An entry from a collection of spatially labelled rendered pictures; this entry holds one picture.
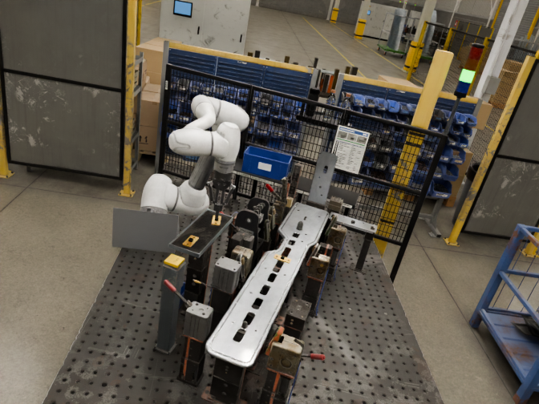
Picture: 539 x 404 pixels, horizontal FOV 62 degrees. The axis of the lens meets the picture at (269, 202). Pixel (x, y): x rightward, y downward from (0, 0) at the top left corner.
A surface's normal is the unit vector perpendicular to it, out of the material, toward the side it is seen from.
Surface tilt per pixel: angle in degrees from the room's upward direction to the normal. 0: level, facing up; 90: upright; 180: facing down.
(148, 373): 0
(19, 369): 0
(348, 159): 90
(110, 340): 0
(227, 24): 90
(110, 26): 90
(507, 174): 90
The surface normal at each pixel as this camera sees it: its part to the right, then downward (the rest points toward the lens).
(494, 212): 0.07, 0.44
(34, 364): 0.18, -0.88
